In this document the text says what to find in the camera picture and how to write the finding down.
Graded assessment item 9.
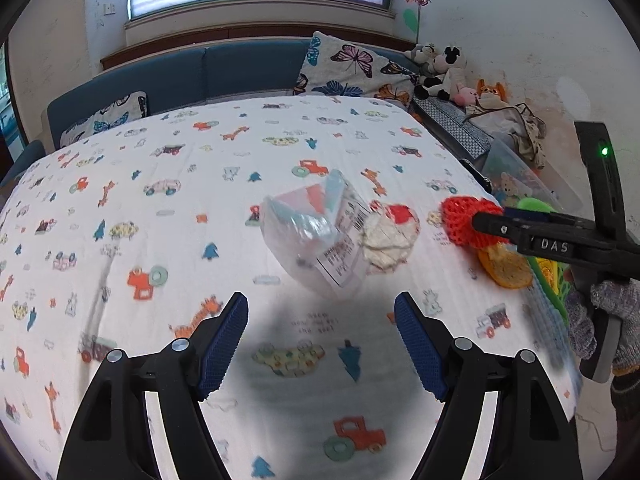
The green plastic mesh basket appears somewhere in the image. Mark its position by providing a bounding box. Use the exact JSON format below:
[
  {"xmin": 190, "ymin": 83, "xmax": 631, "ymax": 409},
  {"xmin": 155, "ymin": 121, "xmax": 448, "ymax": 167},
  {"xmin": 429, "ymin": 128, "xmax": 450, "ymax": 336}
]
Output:
[{"xmin": 514, "ymin": 196, "xmax": 576, "ymax": 326}]

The right gloved hand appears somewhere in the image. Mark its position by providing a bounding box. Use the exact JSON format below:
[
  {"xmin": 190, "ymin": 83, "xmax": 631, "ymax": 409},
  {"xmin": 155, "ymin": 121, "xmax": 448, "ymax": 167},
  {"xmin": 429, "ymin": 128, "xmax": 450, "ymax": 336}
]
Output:
[{"xmin": 565, "ymin": 280, "xmax": 639, "ymax": 376}]

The clear plastic toy bin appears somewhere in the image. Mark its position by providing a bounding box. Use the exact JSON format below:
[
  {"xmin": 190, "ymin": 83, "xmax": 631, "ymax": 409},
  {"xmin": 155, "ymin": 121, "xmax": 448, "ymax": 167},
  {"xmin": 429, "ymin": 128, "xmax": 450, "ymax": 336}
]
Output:
[{"xmin": 482, "ymin": 140, "xmax": 582, "ymax": 214}]

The black handheld game console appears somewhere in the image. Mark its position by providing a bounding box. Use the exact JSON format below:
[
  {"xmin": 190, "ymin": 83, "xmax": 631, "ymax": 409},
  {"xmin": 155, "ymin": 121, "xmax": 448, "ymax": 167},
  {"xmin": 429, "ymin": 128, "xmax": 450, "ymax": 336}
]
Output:
[{"xmin": 459, "ymin": 158, "xmax": 492, "ymax": 194}]

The beige printed cloth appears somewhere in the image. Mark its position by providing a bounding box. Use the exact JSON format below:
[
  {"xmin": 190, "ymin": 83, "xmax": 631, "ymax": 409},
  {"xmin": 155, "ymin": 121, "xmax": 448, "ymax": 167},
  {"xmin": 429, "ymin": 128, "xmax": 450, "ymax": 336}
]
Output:
[{"xmin": 465, "ymin": 103, "xmax": 547, "ymax": 169}]

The orange fox plush toy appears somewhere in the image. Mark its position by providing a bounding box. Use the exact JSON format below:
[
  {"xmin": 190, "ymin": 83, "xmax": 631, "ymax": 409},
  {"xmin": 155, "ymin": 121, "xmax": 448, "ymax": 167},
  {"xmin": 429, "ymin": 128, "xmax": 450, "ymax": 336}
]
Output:
[{"xmin": 476, "ymin": 78, "xmax": 509, "ymax": 110}]

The crumpled white paper wrapper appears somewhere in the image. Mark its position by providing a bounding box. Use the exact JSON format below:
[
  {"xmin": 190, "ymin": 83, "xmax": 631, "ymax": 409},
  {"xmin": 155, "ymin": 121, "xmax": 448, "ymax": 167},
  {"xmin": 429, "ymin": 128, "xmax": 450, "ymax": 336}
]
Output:
[{"xmin": 360, "ymin": 200, "xmax": 420, "ymax": 274}]

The pink plush toy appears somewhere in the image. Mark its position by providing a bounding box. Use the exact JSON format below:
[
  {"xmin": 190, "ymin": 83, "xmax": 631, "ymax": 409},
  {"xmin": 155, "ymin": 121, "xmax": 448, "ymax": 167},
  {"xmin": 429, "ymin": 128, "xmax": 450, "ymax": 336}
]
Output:
[{"xmin": 452, "ymin": 86, "xmax": 480, "ymax": 107}]

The cow plush toy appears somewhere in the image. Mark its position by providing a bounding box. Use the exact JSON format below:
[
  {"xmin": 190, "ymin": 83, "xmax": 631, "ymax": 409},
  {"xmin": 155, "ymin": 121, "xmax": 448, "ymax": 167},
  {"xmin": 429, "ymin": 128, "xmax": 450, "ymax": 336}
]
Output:
[{"xmin": 414, "ymin": 46, "xmax": 466, "ymax": 102}]

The printed white table cloth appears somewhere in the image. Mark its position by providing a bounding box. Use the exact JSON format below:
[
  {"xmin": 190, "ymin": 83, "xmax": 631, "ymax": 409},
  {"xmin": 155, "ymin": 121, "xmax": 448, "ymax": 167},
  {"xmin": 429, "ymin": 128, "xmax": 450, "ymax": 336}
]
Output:
[{"xmin": 1, "ymin": 96, "xmax": 579, "ymax": 479}]

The grey plush toy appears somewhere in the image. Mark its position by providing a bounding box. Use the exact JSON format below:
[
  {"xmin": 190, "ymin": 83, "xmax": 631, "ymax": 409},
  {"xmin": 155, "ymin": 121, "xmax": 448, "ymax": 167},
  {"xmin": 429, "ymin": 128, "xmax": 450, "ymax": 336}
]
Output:
[{"xmin": 404, "ymin": 44, "xmax": 438, "ymax": 66}]

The clear plastic bag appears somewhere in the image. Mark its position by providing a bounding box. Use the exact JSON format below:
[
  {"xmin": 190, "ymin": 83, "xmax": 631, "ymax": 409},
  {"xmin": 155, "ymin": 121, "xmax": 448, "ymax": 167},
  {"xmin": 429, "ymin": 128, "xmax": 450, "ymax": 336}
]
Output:
[{"xmin": 260, "ymin": 169, "xmax": 371, "ymax": 300}]

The butterfly print pillow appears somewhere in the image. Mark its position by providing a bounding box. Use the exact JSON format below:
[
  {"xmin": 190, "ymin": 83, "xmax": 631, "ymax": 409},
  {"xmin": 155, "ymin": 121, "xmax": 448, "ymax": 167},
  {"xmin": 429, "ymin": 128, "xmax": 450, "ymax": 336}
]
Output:
[{"xmin": 293, "ymin": 32, "xmax": 419, "ymax": 108}]

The small butterfly cushion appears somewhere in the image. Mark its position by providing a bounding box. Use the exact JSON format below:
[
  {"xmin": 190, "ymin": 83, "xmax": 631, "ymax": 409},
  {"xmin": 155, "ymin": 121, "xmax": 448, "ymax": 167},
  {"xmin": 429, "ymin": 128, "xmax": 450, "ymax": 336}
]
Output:
[{"xmin": 60, "ymin": 91, "xmax": 148, "ymax": 148}]

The blue sofa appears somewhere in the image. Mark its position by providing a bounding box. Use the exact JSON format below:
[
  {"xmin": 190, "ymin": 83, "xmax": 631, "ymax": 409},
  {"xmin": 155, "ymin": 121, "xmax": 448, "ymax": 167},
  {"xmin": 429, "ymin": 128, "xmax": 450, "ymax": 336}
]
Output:
[{"xmin": 0, "ymin": 37, "xmax": 426, "ymax": 187}]

